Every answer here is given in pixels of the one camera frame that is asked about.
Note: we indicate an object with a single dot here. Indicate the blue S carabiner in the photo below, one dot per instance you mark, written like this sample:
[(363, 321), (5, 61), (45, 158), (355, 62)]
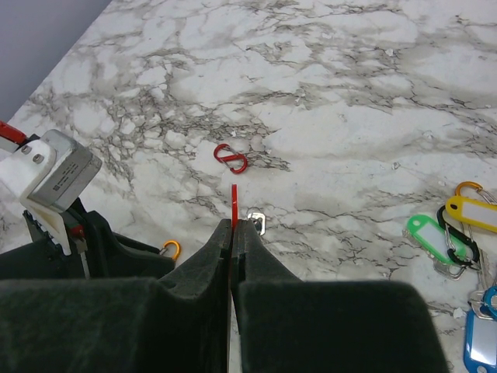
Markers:
[(488, 301)]

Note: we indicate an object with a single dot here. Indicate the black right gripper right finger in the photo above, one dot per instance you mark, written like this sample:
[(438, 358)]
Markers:
[(290, 325)]

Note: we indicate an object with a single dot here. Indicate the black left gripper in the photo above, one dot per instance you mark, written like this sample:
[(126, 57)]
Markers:
[(95, 251)]

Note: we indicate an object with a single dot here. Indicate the blue key tag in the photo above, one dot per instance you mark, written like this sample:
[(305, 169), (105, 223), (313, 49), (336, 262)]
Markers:
[(479, 344)]

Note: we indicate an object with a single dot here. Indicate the red S carabiner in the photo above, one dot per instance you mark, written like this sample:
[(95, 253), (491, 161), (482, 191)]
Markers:
[(224, 153)]

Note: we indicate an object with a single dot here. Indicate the green key tag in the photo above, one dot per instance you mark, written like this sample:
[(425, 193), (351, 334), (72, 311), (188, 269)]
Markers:
[(425, 231)]

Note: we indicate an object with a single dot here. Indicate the solid red key tag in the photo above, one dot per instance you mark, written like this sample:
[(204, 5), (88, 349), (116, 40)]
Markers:
[(234, 206)]

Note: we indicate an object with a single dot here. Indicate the black S carabiner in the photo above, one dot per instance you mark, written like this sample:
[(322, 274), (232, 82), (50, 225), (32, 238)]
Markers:
[(461, 249)]

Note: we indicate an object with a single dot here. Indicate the yellow key tag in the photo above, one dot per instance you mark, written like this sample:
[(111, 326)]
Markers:
[(472, 212)]

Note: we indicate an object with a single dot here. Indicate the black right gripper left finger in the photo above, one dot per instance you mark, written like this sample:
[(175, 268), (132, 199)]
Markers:
[(177, 323)]

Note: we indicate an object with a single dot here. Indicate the silver key on blue tag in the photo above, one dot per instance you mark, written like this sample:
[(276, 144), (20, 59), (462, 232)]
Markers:
[(479, 307)]

